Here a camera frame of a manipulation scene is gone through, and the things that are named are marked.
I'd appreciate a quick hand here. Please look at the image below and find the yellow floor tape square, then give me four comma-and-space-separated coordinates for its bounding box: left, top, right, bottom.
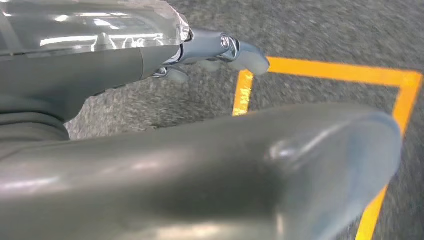
231, 56, 424, 240

